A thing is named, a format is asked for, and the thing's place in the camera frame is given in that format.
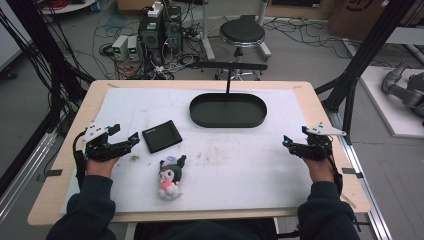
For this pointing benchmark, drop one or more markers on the small black square box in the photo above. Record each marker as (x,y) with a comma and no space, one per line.
(162,136)

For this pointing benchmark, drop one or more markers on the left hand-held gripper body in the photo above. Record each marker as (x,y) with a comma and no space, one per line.
(100,148)

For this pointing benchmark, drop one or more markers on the black round stool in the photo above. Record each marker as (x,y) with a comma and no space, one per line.
(242,32)

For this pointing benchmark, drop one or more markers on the white power supply box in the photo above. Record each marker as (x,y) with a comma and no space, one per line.
(120,46)
(132,47)

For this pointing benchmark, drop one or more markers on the black computer tower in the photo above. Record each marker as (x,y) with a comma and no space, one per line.
(173,28)
(151,36)

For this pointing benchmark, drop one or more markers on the white metal stand leg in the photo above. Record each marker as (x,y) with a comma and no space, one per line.
(264,40)
(206,33)

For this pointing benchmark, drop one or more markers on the black tape piece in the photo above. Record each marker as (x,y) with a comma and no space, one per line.
(350,171)
(53,172)

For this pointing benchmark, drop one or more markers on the light wooden table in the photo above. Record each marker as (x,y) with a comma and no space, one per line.
(71,133)

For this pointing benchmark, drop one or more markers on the black metal frame post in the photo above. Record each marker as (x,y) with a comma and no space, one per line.
(363,56)

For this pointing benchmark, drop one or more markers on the brown cardboard box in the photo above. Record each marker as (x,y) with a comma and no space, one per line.
(363,15)

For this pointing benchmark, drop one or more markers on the white power strip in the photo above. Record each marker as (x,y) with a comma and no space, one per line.
(155,9)

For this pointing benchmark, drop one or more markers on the black and pink plush toy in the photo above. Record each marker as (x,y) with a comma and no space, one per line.
(171,179)

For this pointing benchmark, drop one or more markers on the person's lap dark clothing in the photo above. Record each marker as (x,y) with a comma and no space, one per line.
(203,230)

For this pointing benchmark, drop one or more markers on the person's right hand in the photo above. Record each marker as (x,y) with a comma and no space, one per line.
(320,170)

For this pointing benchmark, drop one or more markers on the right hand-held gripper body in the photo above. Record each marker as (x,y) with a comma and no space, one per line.
(315,146)

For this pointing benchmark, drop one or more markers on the white floor board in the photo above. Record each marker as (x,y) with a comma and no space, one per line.
(383,110)

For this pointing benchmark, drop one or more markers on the aluminium rail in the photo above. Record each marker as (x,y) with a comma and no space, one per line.
(365,186)
(23,173)

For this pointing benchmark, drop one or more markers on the person's left hand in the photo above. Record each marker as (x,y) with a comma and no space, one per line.
(100,167)

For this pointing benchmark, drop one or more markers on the black oval tray with T-bar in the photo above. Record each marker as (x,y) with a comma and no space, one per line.
(228,111)

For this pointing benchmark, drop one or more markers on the white table mat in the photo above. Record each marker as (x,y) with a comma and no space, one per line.
(233,166)

